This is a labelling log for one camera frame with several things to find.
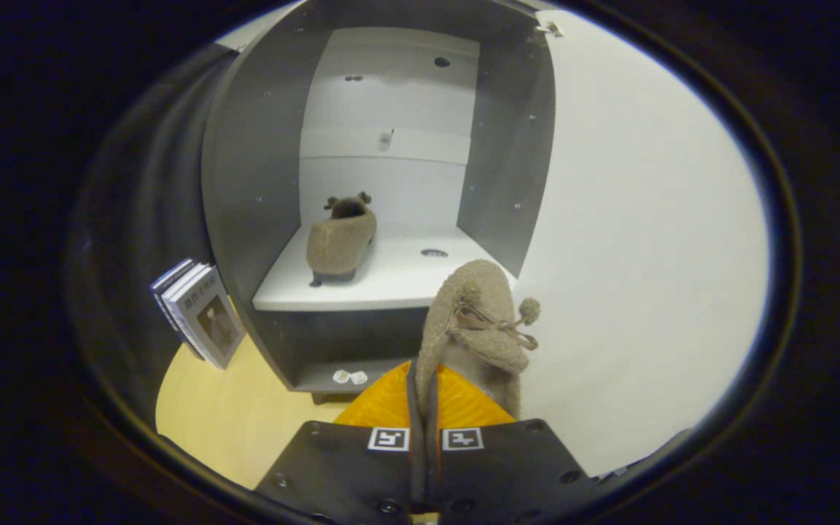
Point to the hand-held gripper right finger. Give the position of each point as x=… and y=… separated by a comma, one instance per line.
x=507, y=467

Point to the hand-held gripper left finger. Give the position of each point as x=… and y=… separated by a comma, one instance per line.
x=340, y=467

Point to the brown fuzzy shoe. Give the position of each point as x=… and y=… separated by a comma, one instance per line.
x=471, y=292
x=340, y=244

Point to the white shoe cabinet door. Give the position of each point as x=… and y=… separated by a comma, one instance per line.
x=646, y=255

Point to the grey shoe cabinet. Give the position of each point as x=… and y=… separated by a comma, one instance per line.
x=252, y=182

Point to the white cabinet shelf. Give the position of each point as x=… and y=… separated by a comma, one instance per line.
x=391, y=281

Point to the small white block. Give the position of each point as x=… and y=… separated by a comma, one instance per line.
x=341, y=376
x=359, y=378

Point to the grey cover book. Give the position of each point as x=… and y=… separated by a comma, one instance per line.
x=208, y=321

